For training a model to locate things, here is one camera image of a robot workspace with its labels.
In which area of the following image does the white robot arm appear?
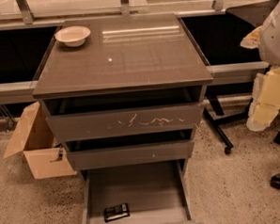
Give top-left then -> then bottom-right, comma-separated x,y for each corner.
240,1 -> 280,132

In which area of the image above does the brown cardboard box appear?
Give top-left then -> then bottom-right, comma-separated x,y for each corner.
4,103 -> 76,179

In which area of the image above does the grey top drawer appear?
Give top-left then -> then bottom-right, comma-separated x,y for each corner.
46,104 -> 204,141

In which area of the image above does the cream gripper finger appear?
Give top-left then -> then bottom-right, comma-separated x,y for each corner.
240,26 -> 261,50

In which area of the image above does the black rxbar chocolate bar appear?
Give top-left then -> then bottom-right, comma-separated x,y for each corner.
103,203 -> 131,222

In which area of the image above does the grey middle drawer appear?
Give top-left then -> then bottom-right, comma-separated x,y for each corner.
67,140 -> 194,170

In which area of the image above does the white bowl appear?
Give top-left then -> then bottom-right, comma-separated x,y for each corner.
55,25 -> 91,48

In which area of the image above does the grey open bottom drawer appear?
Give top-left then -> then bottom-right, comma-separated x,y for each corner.
82,160 -> 204,224

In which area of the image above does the black rolling stand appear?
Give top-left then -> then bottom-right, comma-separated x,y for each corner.
196,0 -> 280,156

